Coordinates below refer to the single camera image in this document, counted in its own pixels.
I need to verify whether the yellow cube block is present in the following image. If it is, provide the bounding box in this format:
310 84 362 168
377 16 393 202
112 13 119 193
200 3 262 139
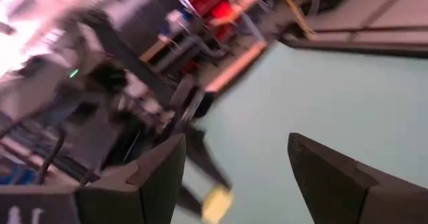
201 183 235 224

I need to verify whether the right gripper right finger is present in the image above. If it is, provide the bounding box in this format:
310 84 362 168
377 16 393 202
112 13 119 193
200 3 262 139
287 132 428 224

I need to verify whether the green table mat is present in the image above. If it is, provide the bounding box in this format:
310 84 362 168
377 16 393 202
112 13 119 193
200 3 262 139
170 41 428 224

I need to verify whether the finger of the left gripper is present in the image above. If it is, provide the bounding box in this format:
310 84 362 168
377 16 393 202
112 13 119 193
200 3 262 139
185 126 233 190
176 183 205 217

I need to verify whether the black aluminium table frame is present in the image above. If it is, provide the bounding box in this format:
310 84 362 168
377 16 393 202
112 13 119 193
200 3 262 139
279 33 428 60

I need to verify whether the yellow cable with plug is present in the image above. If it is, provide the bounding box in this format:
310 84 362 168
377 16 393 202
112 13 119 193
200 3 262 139
276 0 318 41

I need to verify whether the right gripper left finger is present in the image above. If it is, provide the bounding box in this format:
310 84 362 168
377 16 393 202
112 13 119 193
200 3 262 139
75 132 187 224

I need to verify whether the red storage shelf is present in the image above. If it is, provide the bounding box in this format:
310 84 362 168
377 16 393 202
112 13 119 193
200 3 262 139
175 0 245 43

